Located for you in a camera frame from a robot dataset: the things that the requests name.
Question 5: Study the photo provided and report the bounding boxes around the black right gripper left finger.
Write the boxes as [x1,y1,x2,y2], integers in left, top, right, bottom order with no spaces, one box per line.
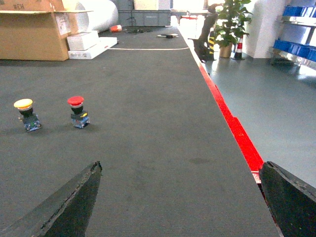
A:
[0,161,102,237]

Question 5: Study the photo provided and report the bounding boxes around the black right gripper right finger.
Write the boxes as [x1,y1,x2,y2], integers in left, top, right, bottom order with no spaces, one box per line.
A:
[259,161,316,237]

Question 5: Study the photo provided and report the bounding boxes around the steel shelf rack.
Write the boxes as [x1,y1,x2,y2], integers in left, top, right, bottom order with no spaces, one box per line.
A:
[269,0,316,70]

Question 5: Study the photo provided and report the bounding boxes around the red mushroom push button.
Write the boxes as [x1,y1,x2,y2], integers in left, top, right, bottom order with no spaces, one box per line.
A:
[67,96,90,129]

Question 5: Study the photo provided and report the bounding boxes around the yellow mushroom push button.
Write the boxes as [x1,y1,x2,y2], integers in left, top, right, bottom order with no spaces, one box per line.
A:
[13,98,41,132]

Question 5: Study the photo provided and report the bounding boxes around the red white traffic cone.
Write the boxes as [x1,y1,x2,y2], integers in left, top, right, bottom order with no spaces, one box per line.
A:
[232,36,244,60]

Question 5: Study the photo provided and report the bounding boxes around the white box upper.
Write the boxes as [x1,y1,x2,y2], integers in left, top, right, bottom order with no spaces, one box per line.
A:
[67,31,99,51]

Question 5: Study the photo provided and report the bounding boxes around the flat white box lower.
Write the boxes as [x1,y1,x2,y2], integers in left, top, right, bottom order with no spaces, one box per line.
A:
[68,37,118,60]

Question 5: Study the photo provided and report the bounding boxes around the large cardboard box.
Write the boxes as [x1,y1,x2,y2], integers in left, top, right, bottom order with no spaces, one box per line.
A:
[0,0,86,61]

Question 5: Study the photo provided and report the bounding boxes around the orange white cone lying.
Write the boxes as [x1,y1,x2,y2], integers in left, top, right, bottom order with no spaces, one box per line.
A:
[110,25,122,33]

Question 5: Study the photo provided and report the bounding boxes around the potted green plant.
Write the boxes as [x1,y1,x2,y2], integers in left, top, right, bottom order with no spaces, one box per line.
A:
[215,0,252,58]

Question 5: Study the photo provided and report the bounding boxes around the white foam roll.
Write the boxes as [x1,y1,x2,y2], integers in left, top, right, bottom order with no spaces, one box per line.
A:
[62,0,119,33]

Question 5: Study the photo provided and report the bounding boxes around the black tool on belt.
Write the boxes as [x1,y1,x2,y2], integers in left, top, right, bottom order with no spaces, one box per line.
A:
[157,34,179,39]

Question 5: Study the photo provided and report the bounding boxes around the grey plastic crate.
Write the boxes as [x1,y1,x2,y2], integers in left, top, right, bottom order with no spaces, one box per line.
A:
[118,10,171,27]

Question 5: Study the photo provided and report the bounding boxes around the red conveyor side rail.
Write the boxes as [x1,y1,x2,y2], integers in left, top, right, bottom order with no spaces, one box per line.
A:
[177,27,265,185]

